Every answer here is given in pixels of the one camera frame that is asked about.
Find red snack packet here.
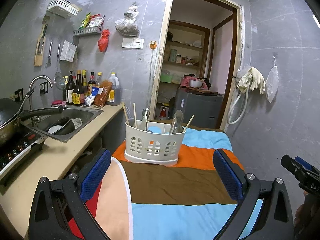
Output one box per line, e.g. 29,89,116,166
89,15,105,28

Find white plastic wall basket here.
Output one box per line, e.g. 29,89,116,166
47,0,80,18

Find striped blanket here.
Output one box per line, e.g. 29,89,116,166
67,126,265,240

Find hanging metal strainer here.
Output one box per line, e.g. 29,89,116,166
54,44,64,90

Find dark pump sauce bottle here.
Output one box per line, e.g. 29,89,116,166
65,71,77,105

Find wooden shelf unit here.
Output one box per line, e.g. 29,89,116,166
160,21,210,120

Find grey wall shelf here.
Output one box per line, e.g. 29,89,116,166
73,26,104,37

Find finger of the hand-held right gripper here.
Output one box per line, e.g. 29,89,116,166
294,156,320,178
280,155,310,182

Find person's right hand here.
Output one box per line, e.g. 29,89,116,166
294,191,320,230

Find green yellow snack packet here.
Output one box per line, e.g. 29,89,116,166
79,13,91,29

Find beige kitchen counter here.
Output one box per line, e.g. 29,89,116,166
0,102,124,238

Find large metal spoon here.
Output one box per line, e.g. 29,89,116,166
172,109,184,133

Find red plastic bag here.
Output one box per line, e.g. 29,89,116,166
97,29,110,52

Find black wok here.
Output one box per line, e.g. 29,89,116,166
0,97,63,145

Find black induction cooker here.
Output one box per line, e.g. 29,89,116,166
0,127,48,180

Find broad-handled metal utensil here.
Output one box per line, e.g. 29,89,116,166
140,108,151,132

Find clear hanging plastic bag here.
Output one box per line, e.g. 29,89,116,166
115,3,139,37

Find red cloth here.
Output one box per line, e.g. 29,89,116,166
180,76,200,88

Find wooden knife holder board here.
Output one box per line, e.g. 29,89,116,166
34,15,50,67

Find white wall box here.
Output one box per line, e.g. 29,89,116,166
59,40,77,63

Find white plastic utensil holder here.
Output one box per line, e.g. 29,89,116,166
124,120,187,167

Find tall dark sauce bottle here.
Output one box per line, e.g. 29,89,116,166
74,70,84,105

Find blue white packet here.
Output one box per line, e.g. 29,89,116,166
84,87,99,106

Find wooden door frame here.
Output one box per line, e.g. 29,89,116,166
147,0,244,133

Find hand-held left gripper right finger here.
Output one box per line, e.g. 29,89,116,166
212,149,294,240

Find metal faucet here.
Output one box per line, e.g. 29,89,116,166
28,75,54,127

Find hanging metal peeler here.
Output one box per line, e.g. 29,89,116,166
46,42,53,67

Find orange brown packet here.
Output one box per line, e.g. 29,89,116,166
94,80,113,107

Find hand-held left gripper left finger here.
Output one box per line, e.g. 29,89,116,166
28,149,112,240

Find black bowl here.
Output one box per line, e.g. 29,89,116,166
47,117,75,135

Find white hose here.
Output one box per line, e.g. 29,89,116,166
226,76,250,125

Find grey appliance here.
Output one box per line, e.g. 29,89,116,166
175,87,223,129

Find cream rubber gloves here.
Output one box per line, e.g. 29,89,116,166
237,66,265,95

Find steel sink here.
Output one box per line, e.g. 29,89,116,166
27,105,104,143

